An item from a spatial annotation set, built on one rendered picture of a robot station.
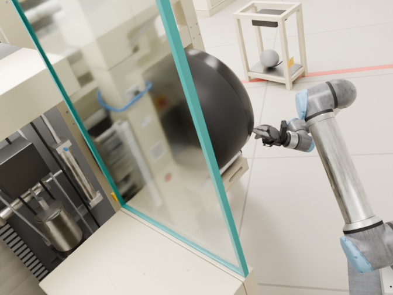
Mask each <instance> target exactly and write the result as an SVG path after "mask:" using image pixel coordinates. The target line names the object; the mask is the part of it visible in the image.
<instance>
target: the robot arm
mask: <svg viewBox="0 0 393 295"><path fill-rule="evenodd" d="M356 97H357V90H356V87H355V86H354V84H353V83H352V82H350V81H348V80H345V79H334V80H329V81H327V82H324V83H321V84H318V85H314V86H312V87H309V88H305V89H304V90H301V91H298V92H297V93H296V95H295V105H296V109H297V114H298V116H299V119H298V118H291V119H289V120H288V121H286V120H282V121H281V125H280V131H278V129H277V128H276V127H273V126H271V125H267V124H264V125H259V126H255V127H254V129H253V133H255V134H256V135H255V137H254V138H255V139H260V138H262V143H263V146H266V145H269V146H268V147H272V146H273V145H274V146H279V147H280V146H281V145H282V146H283V147H284V148H288V149H293V150H298V151H302V152H308V153H309V152H311V151H313V149H314V148H315V146H316V149H317V151H318V154H319V157H320V159H321V162H322V164H323V167H324V170H325V172H326V175H327V177H328V180H329V183H330V185H331V188H332V190H333V193H334V195H335V198H336V201H337V203H338V206H339V208H340V211H341V213H342V216H343V219H344V222H345V225H344V227H343V229H342V231H343V233H344V236H341V237H340V244H341V246H342V249H343V252H344V253H345V255H346V258H347V259H348V261H349V262H350V264H351V265H352V267H353V268H354V269H355V270H356V271H357V272H359V273H367V272H373V271H375V270H378V269H382V268H385V267H388V266H390V267H391V269H392V270H393V220H392V221H389V222H386V223H384V222H383V220H382V218H380V217H378V216H376V215H375V214H374V212H373V210H372V208H371V205H370V202H369V200H368V198H367V195H366V192H365V190H364V187H363V185H362V183H361V180H360V178H359V176H358V173H357V170H356V168H355V165H354V163H353V160H352V158H351V156H350V153H349V150H348V148H347V146H346V143H345V141H344V138H343V135H342V133H341V131H340V128H339V126H338V123H337V120H336V118H335V116H336V115H337V114H338V113H339V112H340V111H341V110H342V109H344V108H347V107H349V106H350V105H351V104H352V103H353V102H354V101H355V100H356ZM309 133H311V136H309V135H308V134H309Z"/></svg>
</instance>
